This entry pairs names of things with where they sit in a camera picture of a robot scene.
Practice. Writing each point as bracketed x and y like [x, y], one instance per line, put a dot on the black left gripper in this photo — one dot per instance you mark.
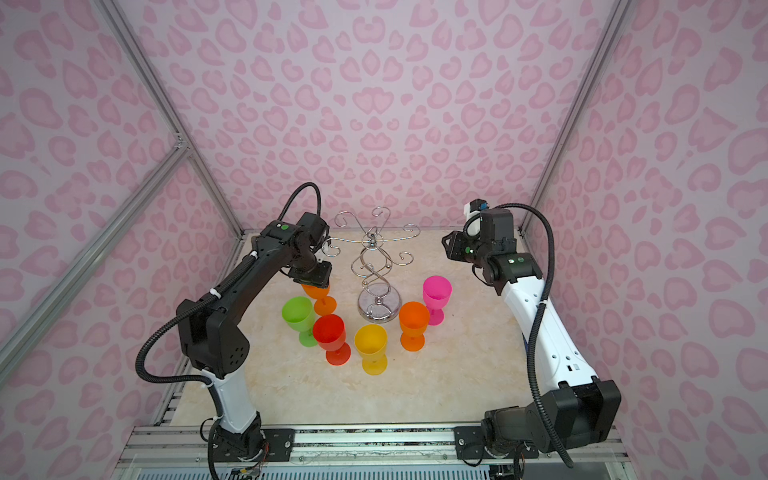
[322, 280]

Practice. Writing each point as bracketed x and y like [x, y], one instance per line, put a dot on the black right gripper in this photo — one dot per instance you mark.
[454, 251]

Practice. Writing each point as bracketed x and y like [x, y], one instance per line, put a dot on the orange plastic wine glass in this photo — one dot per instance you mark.
[414, 320]
[324, 303]

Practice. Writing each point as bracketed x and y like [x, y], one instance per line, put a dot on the green plastic wine glass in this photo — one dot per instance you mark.
[298, 313]

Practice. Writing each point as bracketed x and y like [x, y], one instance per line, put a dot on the magenta plastic wine glass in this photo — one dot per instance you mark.
[437, 291]

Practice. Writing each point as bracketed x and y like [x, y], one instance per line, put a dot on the red plastic wine glass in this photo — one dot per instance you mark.
[329, 331]

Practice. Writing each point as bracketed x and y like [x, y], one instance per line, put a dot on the yellow plastic wine glass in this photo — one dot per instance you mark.
[371, 343]

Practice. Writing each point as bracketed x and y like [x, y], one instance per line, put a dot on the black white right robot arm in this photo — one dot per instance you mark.
[571, 406]

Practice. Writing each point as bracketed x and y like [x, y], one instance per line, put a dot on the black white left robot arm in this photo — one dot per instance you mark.
[211, 338]

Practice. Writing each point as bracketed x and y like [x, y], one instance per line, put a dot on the chrome wire wine glass rack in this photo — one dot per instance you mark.
[379, 301]

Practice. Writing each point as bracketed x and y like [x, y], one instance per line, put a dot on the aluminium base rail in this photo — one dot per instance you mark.
[366, 451]

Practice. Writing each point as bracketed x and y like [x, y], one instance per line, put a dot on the aluminium corner frame post right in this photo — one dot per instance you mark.
[597, 42]

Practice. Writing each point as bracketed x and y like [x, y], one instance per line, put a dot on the aluminium corner frame post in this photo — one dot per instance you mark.
[129, 42]
[597, 42]

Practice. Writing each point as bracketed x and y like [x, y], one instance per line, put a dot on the aluminium diagonal frame bar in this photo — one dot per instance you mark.
[40, 319]

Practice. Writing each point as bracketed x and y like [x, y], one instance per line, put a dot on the aluminium corner frame post left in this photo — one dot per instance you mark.
[129, 42]

